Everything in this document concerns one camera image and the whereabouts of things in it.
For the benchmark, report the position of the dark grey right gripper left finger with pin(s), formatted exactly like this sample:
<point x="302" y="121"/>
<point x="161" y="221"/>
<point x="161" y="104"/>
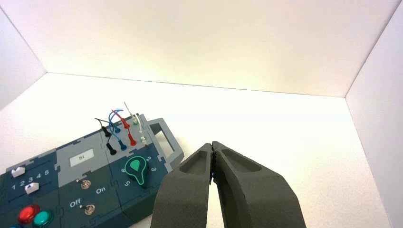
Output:
<point x="182" y="195"/>

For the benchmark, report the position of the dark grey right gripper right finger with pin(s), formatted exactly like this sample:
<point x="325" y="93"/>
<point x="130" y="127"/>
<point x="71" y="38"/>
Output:
<point x="252" y="198"/>

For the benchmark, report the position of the dark teal green-outlined rotary knob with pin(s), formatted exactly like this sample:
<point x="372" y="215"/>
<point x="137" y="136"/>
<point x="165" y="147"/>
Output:
<point x="136" y="168"/>

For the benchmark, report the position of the green banana socket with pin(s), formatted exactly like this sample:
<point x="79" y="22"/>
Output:
<point x="135" y="122"/>

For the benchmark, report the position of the teal and grey control board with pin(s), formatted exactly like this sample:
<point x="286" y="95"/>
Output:
<point x="91" y="176"/>

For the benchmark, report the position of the white number display label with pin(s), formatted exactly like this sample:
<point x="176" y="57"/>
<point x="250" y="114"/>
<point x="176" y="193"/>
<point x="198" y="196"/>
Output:
<point x="82" y="158"/>

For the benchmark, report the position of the green push button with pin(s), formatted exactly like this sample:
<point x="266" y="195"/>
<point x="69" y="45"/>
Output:
<point x="42" y="219"/>

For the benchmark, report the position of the red push button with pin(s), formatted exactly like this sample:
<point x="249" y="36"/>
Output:
<point x="28" y="214"/>

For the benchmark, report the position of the blue push button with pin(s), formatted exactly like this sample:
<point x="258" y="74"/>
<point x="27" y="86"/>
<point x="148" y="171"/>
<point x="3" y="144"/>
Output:
<point x="14" y="226"/>

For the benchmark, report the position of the silver toggle switch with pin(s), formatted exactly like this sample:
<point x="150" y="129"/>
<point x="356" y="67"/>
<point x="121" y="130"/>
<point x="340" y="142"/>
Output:
<point x="85" y="184"/>
<point x="89" y="209"/>

